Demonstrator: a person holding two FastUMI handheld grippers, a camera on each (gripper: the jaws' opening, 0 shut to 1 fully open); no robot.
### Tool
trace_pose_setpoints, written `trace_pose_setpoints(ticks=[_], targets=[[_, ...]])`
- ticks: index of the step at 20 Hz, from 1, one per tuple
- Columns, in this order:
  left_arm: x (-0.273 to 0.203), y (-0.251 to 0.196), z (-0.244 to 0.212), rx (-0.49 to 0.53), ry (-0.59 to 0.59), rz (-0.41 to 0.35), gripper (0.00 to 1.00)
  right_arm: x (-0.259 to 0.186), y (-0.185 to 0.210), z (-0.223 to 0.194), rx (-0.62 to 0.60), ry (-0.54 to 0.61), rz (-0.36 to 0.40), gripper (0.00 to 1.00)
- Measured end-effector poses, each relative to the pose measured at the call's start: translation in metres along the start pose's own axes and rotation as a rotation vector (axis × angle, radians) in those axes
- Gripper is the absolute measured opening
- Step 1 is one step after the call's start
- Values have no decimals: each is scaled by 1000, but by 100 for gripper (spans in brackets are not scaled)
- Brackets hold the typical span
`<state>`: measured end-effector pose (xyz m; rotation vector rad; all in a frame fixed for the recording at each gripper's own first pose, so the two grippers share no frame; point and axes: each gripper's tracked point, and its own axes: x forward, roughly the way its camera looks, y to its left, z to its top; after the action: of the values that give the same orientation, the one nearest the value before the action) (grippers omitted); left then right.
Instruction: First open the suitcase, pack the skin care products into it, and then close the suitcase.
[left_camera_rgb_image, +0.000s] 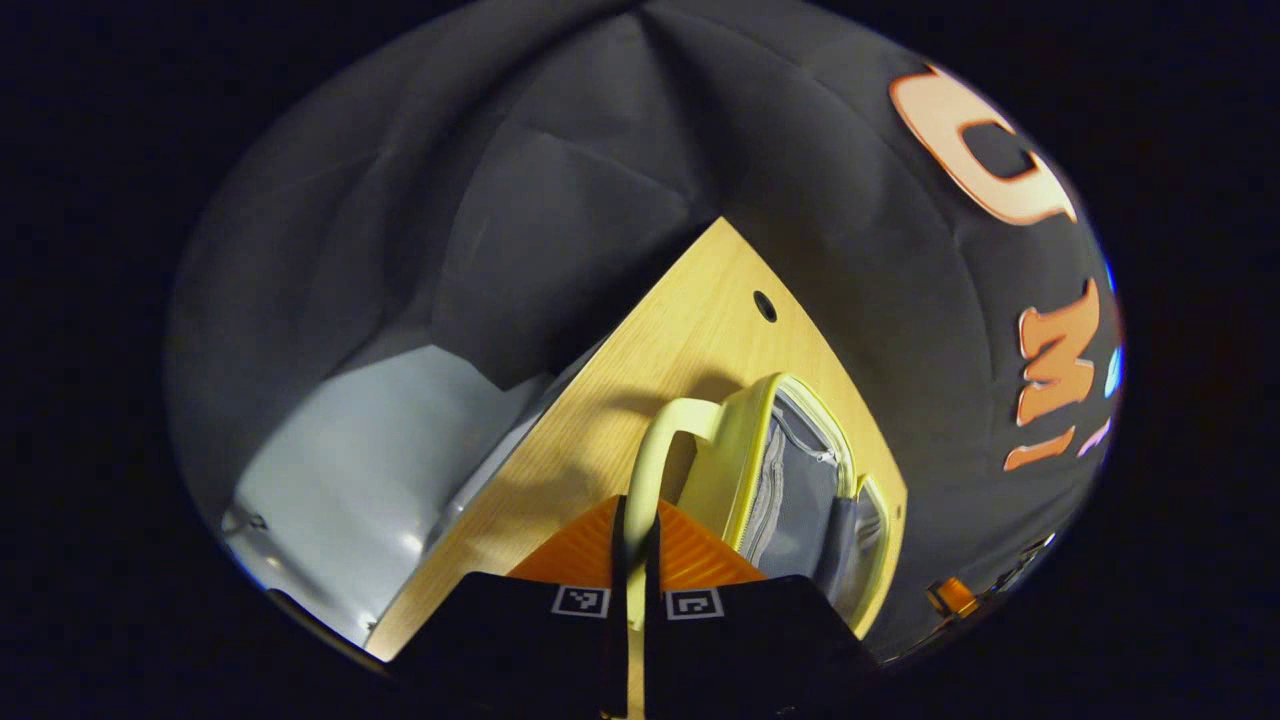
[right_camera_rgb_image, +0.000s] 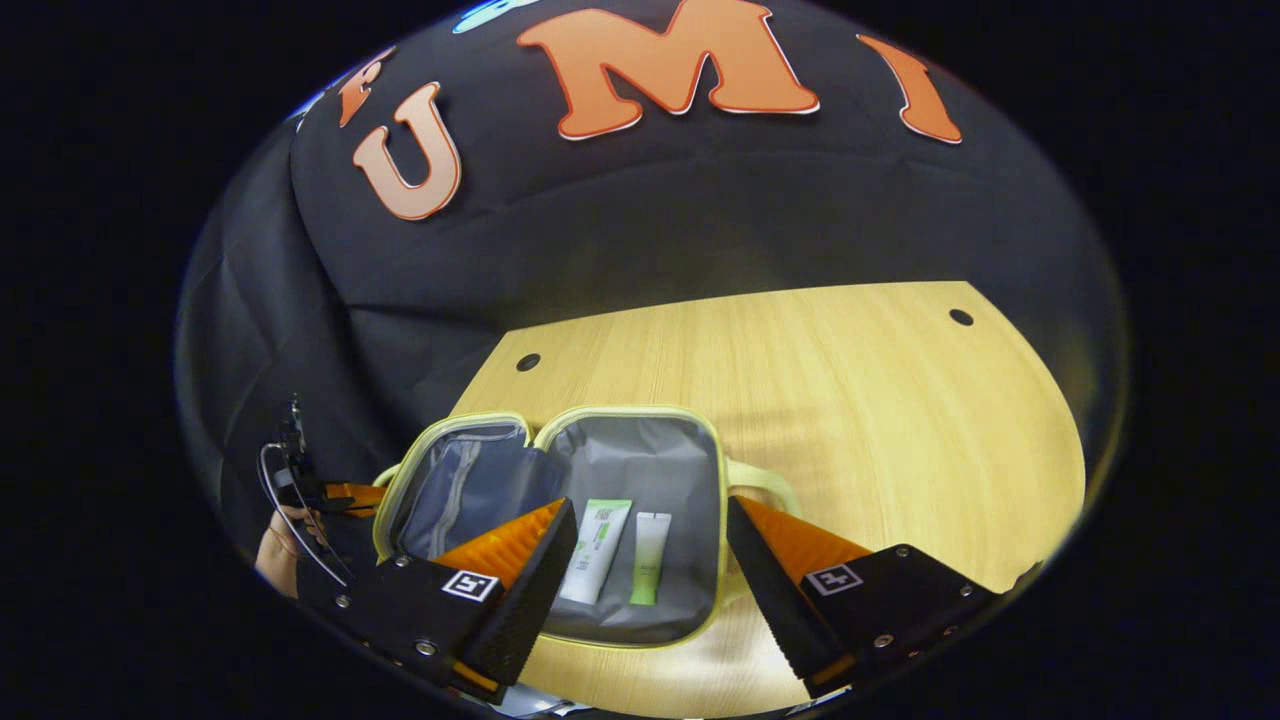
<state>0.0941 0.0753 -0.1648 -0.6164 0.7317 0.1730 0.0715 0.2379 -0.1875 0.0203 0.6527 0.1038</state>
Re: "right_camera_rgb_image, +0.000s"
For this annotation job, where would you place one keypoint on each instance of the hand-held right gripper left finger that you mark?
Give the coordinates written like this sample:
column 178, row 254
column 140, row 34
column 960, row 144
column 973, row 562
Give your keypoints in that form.
column 525, row 600

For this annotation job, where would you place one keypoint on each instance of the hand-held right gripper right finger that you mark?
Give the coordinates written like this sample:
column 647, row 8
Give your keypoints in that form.
column 775, row 600

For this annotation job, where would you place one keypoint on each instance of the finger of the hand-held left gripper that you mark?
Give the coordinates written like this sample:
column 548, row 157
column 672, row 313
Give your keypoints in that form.
column 360, row 497

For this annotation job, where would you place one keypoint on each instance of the white green skincare tube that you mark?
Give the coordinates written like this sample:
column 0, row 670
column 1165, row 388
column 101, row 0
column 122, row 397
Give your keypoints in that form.
column 598, row 550

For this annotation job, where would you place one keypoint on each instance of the slim pale green skincare tube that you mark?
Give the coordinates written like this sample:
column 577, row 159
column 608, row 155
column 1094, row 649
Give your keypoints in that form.
column 652, row 555

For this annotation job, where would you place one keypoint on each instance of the pale yellow suitcase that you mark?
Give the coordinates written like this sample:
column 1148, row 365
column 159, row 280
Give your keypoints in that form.
column 640, row 460

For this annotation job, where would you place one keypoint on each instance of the black backdrop cloth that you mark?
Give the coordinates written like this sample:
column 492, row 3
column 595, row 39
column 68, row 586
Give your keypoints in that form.
column 650, row 220

